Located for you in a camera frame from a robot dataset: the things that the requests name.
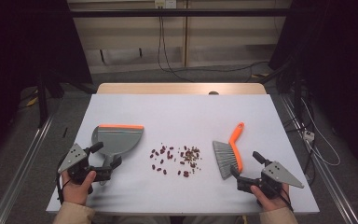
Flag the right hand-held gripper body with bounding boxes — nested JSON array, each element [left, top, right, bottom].
[[236, 161, 305, 200]]

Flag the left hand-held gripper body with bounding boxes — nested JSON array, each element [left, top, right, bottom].
[[58, 143, 113, 185]]

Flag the orange hand brush grey bristles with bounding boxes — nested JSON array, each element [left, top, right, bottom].
[[212, 121, 245, 181]]

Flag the grey dustpan with orange edge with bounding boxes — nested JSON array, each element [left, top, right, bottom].
[[91, 124, 145, 187]]

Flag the pile of red beans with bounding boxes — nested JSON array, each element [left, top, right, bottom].
[[149, 144, 203, 179]]

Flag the person's right hand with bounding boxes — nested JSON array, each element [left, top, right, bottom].
[[250, 183, 290, 213]]

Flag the person's left hand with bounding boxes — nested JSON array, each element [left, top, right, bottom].
[[61, 170, 97, 206]]

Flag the white power strip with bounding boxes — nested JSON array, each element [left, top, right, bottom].
[[302, 130, 316, 143]]

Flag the black metal stand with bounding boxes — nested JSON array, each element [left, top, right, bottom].
[[273, 59, 306, 119], [35, 72, 97, 129]]

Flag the wooden table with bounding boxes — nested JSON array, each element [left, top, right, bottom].
[[96, 82, 268, 95]]

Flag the black curtain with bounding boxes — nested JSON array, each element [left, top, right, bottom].
[[0, 0, 93, 162], [268, 0, 358, 178]]

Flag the black metal crossbar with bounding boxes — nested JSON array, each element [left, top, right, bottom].
[[69, 8, 293, 18]]

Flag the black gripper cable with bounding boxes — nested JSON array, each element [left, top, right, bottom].
[[280, 186, 294, 213], [56, 172, 65, 204]]

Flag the black floor cable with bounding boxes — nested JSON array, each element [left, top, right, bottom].
[[283, 118, 317, 185]]

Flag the metal floor rail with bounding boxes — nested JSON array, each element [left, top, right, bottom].
[[0, 115, 56, 224], [279, 94, 358, 224]]

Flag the white floor cable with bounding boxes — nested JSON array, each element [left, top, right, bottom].
[[301, 97, 341, 167]]

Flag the black wall cable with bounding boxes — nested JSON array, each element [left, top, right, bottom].
[[161, 15, 269, 75], [157, 7, 197, 83]]

